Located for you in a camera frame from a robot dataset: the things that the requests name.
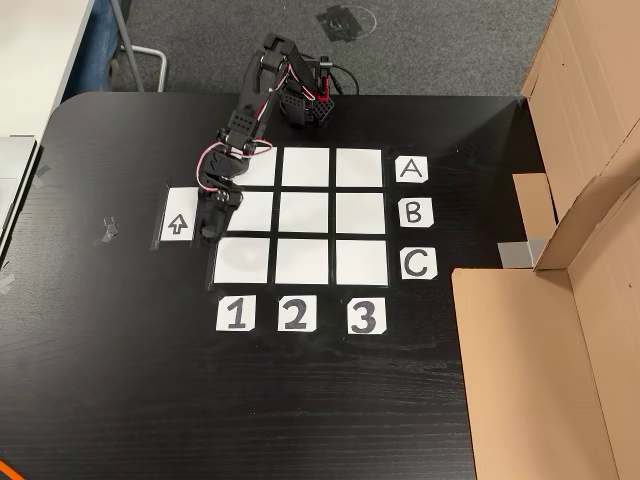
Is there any paper sheet with number 2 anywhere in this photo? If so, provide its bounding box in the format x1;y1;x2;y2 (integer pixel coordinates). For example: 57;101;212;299
277;294;318;332

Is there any black cable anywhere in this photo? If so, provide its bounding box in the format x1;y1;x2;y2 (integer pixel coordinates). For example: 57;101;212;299
329;63;361;96

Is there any paper sheet with letter B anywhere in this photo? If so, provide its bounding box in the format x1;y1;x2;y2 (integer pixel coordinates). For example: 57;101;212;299
398;197;435;229

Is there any paper sheet with arrow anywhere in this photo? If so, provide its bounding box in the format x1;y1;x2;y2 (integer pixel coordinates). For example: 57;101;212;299
160;187;200;242

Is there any black clamp with orange knob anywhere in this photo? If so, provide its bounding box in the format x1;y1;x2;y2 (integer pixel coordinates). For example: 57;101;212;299
316;56;335;101

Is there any white table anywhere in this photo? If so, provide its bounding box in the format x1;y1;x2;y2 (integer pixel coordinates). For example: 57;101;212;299
0;0;96;139

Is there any paper sheet with letter C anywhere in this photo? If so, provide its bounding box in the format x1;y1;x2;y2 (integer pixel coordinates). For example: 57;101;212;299
399;248;438;281

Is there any large brown cardboard panel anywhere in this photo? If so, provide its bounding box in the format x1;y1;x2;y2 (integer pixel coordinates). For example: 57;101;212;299
512;0;640;241
451;179;640;480

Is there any paper sheet with letter A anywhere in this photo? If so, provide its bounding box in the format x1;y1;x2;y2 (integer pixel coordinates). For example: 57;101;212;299
394;155;429;185

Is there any grey metal table leg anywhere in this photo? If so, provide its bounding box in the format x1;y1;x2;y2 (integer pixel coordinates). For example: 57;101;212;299
114;0;169;94

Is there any blank white paper square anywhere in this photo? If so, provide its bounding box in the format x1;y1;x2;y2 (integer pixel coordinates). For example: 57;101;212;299
335;239;390;286
275;238;330;285
282;147;331;187
213;237;271;285
278;192;330;234
227;192;275;234
335;148;384;188
335;192;387;235
238;147;277;187

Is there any paper sheet with number 1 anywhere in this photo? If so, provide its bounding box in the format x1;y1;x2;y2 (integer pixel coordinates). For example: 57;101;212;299
215;295;255;332

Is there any black floor tape patch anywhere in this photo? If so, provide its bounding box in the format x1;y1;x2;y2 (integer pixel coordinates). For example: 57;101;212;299
315;4;376;44

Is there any paper sheet with number 3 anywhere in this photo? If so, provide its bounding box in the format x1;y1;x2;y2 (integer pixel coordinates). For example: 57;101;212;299
347;297;387;335

